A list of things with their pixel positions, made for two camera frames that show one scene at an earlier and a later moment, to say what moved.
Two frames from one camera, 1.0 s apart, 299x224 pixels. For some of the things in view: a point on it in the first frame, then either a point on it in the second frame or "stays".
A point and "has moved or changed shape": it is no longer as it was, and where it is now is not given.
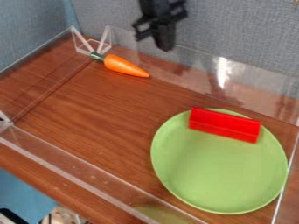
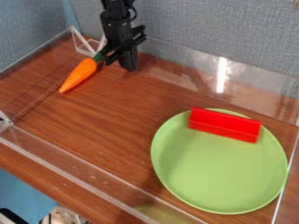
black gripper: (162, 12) -> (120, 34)
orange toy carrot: (119, 64) has moved or changed shape
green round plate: (215, 174) stays
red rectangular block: (224, 124) stays
